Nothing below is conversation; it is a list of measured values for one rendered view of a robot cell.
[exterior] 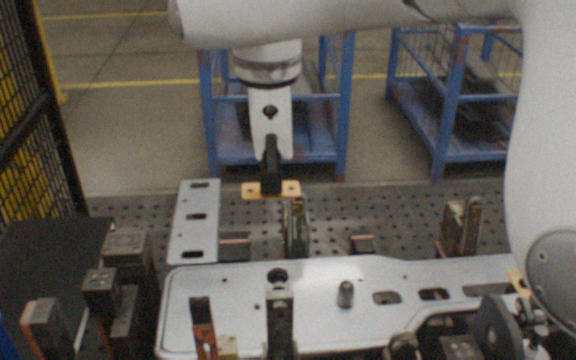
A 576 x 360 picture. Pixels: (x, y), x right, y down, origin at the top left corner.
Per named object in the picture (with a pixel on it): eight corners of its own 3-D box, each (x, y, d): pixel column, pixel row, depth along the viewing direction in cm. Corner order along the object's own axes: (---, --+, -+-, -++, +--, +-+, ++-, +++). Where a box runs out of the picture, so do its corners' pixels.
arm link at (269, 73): (305, 63, 56) (305, 87, 58) (297, 39, 63) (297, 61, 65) (232, 66, 55) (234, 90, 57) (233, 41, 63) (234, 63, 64)
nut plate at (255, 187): (298, 182, 73) (298, 175, 73) (301, 197, 70) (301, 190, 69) (241, 185, 73) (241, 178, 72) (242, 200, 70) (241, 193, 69)
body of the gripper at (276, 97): (301, 82, 57) (300, 163, 63) (293, 52, 65) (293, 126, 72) (237, 85, 56) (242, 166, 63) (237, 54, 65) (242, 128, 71)
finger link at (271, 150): (277, 166, 60) (276, 178, 65) (273, 107, 62) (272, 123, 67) (268, 166, 60) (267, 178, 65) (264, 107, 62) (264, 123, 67)
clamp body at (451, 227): (444, 300, 125) (473, 193, 106) (461, 338, 115) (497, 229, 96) (410, 303, 125) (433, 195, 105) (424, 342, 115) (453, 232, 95)
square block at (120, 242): (174, 341, 115) (148, 225, 94) (171, 369, 108) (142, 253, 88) (141, 342, 114) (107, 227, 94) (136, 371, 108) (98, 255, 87)
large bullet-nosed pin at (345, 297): (351, 299, 89) (354, 274, 85) (354, 313, 86) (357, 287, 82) (334, 300, 89) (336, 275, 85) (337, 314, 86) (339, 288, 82)
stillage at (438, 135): (383, 98, 390) (396, -25, 336) (478, 96, 395) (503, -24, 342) (432, 183, 291) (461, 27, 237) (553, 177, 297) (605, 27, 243)
